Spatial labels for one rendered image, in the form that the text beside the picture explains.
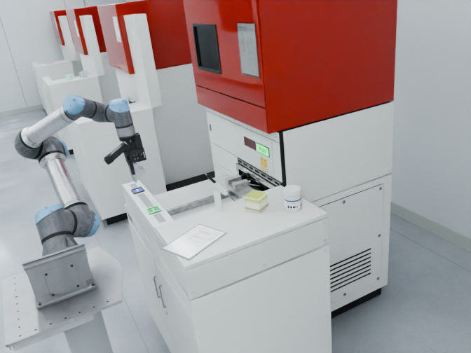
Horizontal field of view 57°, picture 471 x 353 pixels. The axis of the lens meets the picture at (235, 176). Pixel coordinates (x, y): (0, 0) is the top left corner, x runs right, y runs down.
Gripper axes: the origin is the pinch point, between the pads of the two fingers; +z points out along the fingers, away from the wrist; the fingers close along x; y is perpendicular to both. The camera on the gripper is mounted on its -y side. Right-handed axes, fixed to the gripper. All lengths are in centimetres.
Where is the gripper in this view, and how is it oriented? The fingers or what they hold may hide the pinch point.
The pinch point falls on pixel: (133, 180)
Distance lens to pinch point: 194.5
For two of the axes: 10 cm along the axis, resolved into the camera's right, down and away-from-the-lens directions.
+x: -3.8, -3.1, 8.7
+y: 9.1, -2.8, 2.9
